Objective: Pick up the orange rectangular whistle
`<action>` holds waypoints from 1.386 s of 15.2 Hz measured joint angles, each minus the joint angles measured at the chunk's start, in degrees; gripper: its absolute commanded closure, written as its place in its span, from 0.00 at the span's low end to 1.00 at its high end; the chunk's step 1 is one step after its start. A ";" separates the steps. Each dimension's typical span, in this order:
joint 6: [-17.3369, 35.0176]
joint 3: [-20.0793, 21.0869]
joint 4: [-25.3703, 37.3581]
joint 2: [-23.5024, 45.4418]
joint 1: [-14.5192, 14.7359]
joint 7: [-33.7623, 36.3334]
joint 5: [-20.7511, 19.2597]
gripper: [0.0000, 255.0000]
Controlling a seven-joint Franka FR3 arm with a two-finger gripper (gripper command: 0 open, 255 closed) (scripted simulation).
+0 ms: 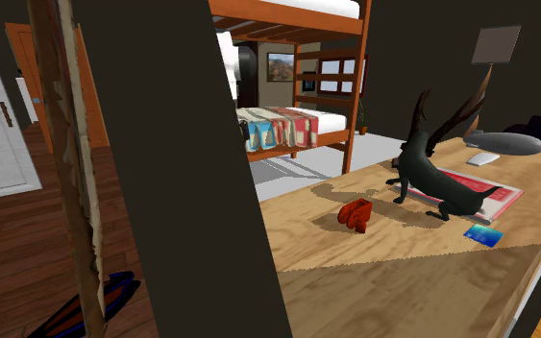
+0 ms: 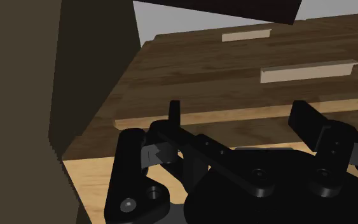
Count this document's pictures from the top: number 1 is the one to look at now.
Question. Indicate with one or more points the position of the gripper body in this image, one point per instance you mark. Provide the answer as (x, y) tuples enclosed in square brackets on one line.
[(245, 131)]

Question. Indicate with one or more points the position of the dark robot stand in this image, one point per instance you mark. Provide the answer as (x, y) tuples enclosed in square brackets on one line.
[(181, 178)]

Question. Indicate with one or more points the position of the wooden bunk bed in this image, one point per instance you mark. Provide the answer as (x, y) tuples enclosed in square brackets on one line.
[(331, 122)]

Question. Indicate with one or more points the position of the red framed window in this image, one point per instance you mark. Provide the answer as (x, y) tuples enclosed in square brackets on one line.
[(331, 75)]

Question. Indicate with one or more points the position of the potted plant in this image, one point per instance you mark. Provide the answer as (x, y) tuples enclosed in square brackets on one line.
[(363, 119)]

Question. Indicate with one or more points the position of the red mug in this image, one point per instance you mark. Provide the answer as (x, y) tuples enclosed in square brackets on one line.
[(355, 214)]

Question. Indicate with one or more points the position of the orange door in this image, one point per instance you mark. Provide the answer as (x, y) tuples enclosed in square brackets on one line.
[(93, 107)]

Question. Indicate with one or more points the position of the black deer figure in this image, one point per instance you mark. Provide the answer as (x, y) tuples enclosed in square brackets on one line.
[(431, 180)]

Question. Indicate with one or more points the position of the blue and red board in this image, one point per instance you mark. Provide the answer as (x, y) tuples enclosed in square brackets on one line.
[(110, 292)]

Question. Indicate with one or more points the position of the wooden desk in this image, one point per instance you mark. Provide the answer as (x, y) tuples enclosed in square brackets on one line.
[(392, 290)]

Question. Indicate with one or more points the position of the white flat remote control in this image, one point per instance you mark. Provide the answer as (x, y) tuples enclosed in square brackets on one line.
[(482, 159)]

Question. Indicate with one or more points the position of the red book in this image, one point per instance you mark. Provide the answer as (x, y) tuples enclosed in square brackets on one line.
[(495, 194)]

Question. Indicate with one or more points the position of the lamp with grey base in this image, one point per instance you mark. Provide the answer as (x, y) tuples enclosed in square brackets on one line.
[(504, 143)]

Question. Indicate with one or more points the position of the blue card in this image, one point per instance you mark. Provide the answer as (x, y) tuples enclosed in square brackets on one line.
[(483, 235)]

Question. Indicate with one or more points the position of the landscape wall picture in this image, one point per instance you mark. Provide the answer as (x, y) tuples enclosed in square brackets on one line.
[(280, 67)]

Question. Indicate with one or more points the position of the small dark wall picture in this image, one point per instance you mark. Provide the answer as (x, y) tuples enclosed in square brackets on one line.
[(309, 82)]

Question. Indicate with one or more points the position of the brown peeling wooden post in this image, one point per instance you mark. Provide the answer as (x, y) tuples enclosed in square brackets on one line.
[(71, 187)]

